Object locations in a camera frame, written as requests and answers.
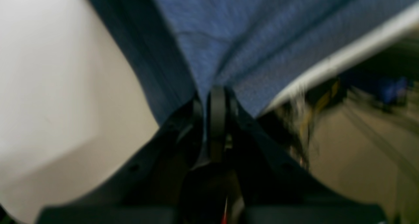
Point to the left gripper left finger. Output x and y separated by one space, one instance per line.
146 189

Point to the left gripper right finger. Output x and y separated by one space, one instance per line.
272 170

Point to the dark blue T-shirt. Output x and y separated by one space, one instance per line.
257 47

